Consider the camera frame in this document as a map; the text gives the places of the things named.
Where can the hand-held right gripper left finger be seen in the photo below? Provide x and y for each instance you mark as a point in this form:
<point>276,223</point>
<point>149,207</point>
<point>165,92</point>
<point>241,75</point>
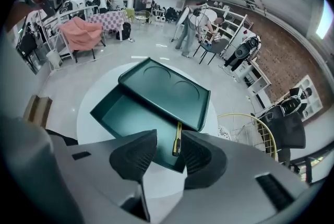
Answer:
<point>130,155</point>

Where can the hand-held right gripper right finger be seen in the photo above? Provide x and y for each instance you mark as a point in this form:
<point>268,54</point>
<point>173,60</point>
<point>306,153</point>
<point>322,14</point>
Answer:
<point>203,157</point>

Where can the yellow utility knife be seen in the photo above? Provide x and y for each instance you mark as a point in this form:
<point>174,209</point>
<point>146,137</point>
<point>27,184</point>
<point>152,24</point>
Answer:
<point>177,139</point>

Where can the green metal box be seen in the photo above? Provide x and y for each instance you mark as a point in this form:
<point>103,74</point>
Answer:
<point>161,87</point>

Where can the white round table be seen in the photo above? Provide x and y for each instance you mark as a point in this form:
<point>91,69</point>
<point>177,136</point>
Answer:
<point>104,79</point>

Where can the black office chair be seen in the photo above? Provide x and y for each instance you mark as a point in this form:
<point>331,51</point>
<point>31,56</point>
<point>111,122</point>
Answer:
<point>287,129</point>

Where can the white desk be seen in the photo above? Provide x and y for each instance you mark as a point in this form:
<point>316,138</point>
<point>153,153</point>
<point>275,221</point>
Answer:
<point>254,84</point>

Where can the black backpack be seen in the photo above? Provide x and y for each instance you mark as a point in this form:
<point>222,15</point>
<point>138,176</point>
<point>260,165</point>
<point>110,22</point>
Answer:
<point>292,105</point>

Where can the white bin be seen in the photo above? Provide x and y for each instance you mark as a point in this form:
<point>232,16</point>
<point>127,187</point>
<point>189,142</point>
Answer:
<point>54,59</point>

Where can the black bag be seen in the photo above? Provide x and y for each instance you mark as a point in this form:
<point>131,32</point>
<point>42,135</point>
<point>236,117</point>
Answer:
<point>125,31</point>

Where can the white hutch cabinet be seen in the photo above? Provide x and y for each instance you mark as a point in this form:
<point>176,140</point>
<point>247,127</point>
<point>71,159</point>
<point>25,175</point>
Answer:
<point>317,103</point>

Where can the pink cloth chair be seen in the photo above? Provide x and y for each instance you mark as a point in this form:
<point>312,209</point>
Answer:
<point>81,32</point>

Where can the checkered tablecloth table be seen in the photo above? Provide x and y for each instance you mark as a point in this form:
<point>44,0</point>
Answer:
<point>109,19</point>

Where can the white rounded carrier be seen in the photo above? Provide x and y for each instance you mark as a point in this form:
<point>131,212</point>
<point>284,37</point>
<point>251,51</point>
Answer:
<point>156,18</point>
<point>163,18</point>

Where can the yellow-green chair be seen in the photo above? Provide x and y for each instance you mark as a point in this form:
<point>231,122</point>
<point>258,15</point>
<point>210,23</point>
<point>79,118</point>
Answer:
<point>130,14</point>

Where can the white shelf unit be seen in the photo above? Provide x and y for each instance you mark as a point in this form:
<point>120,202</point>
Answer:
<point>229,12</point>

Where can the white rack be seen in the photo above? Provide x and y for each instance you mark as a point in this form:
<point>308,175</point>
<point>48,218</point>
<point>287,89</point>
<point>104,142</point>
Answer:
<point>75,9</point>

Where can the ceiling light tube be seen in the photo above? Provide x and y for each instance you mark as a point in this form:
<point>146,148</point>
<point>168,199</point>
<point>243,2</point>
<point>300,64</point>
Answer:
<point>323,19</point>

